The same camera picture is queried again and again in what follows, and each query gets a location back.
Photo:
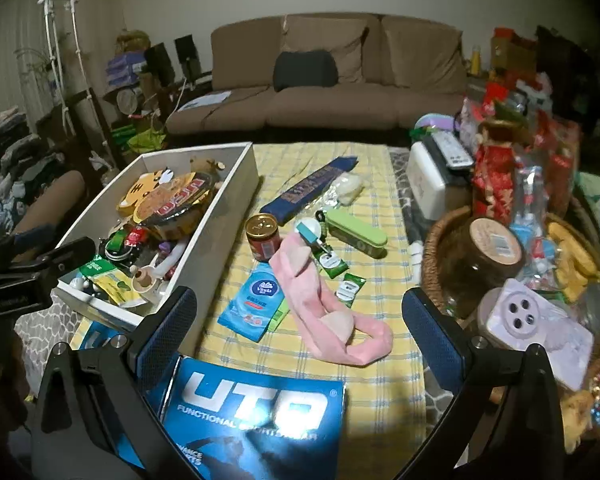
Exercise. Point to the clear plastic wrapped item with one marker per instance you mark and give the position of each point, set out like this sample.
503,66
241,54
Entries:
343,191

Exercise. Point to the white clothes stand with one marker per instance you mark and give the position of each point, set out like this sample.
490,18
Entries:
67,64

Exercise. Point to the orange tiger plush card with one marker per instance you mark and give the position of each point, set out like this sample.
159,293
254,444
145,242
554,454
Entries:
143,185

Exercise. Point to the UFO instant noodle bowl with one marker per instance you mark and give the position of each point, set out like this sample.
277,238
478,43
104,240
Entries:
174,209

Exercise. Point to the purple pig nose case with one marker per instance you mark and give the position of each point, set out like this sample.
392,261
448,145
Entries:
514,316

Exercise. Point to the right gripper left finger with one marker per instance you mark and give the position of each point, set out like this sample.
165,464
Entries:
158,337

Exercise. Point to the white teal badge reel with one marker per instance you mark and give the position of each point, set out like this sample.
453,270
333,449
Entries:
311,232

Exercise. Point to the red brocade doll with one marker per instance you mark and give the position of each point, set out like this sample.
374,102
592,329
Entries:
493,177

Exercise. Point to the brown lid glass jar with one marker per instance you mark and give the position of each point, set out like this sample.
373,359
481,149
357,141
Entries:
478,256

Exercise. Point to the blue flat ribbon box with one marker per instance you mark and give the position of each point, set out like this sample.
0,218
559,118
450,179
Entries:
292,201

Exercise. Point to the green lid pencil case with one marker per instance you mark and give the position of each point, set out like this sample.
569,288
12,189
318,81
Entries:
357,233

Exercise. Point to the grey remote control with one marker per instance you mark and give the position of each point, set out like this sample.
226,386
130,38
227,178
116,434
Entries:
455,155

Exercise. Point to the white floral tissue box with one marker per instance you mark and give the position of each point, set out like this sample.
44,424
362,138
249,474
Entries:
436,188

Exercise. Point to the blue UTO sportswear box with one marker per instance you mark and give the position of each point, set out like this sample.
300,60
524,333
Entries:
234,424

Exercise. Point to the pink plush headband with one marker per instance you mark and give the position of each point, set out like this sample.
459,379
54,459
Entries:
330,330

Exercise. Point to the white storage box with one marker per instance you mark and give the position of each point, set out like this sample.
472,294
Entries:
204,260

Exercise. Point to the yellow plaid tablecloth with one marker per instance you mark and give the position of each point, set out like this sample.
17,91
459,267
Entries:
384,419

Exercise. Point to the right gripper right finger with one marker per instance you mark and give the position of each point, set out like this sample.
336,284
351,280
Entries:
438,337

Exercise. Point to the blue wet wipes pack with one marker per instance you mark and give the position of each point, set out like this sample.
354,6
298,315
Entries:
255,304

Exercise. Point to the wicker basket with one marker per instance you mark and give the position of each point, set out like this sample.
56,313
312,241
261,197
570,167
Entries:
454,219

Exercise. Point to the brown sofa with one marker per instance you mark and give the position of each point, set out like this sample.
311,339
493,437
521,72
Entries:
393,70

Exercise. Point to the green Centrum sachet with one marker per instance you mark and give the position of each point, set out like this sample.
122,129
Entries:
330,263
349,288

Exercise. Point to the gold lid red jar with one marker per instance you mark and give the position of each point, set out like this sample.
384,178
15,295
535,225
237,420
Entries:
262,233

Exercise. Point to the black cushion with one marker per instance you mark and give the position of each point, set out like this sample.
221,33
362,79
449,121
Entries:
304,69

